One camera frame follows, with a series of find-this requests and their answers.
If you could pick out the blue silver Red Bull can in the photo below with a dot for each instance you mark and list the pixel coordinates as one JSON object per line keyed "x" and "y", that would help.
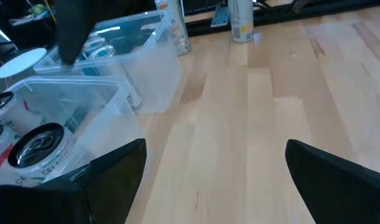
{"x": 103, "y": 52}
{"x": 94, "y": 42}

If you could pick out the white round disc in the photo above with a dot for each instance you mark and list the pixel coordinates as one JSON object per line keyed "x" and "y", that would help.
{"x": 21, "y": 62}

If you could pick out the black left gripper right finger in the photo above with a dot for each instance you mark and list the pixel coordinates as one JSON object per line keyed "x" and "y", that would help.
{"x": 336, "y": 196}

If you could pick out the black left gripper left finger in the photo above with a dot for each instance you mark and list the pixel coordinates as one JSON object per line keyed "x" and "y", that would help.
{"x": 112, "y": 189}

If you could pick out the black aluminium table frame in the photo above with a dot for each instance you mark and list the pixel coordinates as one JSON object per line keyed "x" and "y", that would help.
{"x": 276, "y": 17}

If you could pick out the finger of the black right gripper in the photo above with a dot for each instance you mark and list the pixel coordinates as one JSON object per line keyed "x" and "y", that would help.
{"x": 74, "y": 28}

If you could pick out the clear plastic storage bin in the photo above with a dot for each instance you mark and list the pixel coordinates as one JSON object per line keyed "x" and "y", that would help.
{"x": 115, "y": 124}
{"x": 158, "y": 77}

